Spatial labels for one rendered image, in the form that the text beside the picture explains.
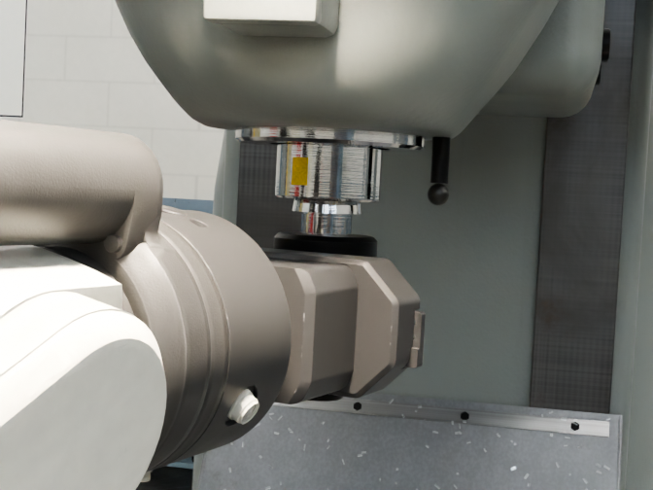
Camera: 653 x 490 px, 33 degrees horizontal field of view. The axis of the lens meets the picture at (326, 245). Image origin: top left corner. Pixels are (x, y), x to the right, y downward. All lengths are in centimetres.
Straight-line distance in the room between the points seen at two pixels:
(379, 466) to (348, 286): 45
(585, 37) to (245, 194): 38
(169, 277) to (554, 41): 32
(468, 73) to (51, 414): 24
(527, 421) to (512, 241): 14
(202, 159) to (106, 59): 63
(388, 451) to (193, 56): 50
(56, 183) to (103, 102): 481
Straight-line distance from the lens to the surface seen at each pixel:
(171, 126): 499
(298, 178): 48
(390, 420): 88
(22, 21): 532
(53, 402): 26
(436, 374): 88
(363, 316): 44
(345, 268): 43
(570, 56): 60
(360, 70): 42
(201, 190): 494
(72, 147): 32
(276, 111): 43
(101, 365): 27
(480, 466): 86
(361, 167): 48
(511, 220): 86
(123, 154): 33
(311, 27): 39
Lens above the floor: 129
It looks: 3 degrees down
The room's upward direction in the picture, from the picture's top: 3 degrees clockwise
